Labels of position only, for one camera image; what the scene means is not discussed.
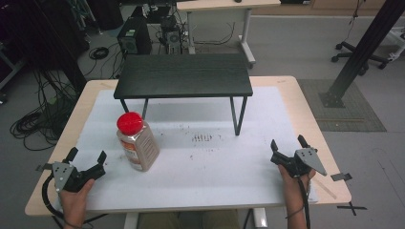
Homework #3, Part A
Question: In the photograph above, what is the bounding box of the person's left hand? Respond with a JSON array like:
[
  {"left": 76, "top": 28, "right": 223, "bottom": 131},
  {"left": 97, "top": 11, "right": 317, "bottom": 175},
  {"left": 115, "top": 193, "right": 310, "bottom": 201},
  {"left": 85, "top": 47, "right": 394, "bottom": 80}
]
[{"left": 58, "top": 178, "right": 96, "bottom": 227}]

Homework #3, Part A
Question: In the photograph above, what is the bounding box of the red-lidded seasoning bottle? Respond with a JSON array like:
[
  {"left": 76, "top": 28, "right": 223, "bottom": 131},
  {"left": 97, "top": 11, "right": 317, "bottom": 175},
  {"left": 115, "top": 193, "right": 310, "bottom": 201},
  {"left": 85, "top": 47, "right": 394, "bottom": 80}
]
[{"left": 116, "top": 111, "right": 160, "bottom": 173}]

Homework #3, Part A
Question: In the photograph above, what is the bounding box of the black wrist band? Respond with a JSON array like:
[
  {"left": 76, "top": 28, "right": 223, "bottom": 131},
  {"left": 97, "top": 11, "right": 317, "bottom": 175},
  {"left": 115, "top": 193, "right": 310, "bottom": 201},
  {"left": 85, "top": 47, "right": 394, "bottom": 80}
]
[{"left": 285, "top": 206, "right": 306, "bottom": 219}]

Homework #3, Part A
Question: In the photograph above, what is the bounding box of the open computer case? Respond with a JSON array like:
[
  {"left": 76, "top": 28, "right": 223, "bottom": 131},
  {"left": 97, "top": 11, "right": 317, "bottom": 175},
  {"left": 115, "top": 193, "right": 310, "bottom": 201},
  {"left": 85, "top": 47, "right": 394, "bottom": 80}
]
[{"left": 160, "top": 14, "right": 184, "bottom": 55}]

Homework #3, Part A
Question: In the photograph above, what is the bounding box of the black floor cable bundle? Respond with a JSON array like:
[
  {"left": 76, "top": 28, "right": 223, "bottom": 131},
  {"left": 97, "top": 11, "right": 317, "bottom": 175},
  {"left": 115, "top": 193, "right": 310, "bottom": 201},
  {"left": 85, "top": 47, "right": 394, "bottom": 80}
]
[{"left": 9, "top": 70, "right": 82, "bottom": 152}]

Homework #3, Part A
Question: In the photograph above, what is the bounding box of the coiled black cable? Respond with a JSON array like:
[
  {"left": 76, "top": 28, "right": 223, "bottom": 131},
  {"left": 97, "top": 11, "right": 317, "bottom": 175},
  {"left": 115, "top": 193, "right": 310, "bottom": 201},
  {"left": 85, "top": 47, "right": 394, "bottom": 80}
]
[{"left": 88, "top": 46, "right": 110, "bottom": 61}]

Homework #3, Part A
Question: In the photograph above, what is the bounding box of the white desk with wooden top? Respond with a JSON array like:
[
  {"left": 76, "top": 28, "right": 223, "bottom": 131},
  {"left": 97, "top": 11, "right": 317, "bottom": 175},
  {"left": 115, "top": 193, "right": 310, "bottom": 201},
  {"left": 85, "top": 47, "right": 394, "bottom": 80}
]
[{"left": 176, "top": 0, "right": 282, "bottom": 70}]

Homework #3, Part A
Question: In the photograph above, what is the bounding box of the grey floor mat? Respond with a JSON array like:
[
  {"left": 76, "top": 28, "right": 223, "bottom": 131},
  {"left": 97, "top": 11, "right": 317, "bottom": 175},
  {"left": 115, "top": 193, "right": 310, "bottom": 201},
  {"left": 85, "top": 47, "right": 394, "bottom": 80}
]
[{"left": 297, "top": 78, "right": 387, "bottom": 133}]

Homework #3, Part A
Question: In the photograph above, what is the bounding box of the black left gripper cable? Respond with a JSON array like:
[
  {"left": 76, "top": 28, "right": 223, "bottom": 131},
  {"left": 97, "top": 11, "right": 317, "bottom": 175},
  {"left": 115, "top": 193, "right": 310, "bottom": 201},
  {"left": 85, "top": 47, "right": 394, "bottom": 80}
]
[{"left": 41, "top": 173, "right": 65, "bottom": 220}]

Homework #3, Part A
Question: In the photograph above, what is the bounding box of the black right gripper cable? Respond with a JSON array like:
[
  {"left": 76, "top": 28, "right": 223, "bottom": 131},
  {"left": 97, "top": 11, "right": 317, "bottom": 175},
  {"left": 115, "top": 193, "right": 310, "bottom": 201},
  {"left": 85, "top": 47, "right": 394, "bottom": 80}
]
[{"left": 297, "top": 177, "right": 312, "bottom": 229}]

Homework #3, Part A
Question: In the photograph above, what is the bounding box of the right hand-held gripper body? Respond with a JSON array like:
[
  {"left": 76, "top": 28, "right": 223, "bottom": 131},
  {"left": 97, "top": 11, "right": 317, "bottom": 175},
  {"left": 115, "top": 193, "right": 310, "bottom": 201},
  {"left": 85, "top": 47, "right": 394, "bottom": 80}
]
[{"left": 270, "top": 148, "right": 328, "bottom": 178}]

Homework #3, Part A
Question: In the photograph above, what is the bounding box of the black shelf with metal legs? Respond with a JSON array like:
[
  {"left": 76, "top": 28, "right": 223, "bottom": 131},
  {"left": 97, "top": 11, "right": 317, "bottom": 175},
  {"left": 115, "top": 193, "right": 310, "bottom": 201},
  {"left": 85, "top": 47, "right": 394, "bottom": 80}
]
[{"left": 113, "top": 52, "right": 254, "bottom": 136}]

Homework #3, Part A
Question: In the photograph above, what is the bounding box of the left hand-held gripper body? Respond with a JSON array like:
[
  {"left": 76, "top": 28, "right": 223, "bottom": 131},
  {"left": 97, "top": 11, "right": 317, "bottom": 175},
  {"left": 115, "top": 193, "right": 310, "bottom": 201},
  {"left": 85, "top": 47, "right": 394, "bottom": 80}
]
[{"left": 52, "top": 161, "right": 107, "bottom": 194}]

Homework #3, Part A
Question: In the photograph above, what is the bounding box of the black metal post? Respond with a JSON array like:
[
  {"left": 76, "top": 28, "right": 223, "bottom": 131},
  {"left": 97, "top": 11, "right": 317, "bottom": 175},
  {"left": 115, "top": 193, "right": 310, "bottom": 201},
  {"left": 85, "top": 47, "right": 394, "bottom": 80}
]
[{"left": 319, "top": 0, "right": 405, "bottom": 109}]

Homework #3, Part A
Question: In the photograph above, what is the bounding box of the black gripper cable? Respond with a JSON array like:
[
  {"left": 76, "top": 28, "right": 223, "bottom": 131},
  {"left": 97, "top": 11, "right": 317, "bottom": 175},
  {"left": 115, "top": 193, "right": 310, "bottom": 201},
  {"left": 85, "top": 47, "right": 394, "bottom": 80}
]
[
  {"left": 41, "top": 173, "right": 65, "bottom": 220},
  {"left": 297, "top": 177, "right": 312, "bottom": 229}
]

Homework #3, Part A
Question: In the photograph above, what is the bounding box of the black computer tower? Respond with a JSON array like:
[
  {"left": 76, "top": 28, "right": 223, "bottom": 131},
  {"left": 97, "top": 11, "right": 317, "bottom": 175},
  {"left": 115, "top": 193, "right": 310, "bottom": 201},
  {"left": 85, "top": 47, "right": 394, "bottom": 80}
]
[{"left": 117, "top": 16, "right": 153, "bottom": 55}]

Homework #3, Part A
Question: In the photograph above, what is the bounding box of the light wooden table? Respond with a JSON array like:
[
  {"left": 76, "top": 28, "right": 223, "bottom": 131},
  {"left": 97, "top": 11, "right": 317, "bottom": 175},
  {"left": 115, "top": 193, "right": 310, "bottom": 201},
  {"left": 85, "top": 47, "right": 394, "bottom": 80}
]
[{"left": 24, "top": 75, "right": 352, "bottom": 218}]

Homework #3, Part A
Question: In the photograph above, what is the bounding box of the person's right hand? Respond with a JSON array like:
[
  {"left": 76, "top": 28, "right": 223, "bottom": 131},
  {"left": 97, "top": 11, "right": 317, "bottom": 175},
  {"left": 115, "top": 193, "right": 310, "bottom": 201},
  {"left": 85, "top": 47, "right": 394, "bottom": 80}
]
[{"left": 277, "top": 163, "right": 317, "bottom": 209}]

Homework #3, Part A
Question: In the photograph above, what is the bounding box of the black tape cross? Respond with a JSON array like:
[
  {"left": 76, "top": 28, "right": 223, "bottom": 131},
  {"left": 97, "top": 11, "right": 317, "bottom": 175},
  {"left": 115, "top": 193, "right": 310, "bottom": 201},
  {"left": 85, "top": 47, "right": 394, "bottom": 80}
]
[{"left": 337, "top": 201, "right": 368, "bottom": 217}]

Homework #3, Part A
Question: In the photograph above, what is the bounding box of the black office chair base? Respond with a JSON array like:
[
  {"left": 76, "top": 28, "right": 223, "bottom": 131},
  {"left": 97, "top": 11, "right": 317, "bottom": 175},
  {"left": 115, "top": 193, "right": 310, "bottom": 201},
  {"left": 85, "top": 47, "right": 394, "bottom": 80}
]
[{"left": 330, "top": 41, "right": 390, "bottom": 76}]

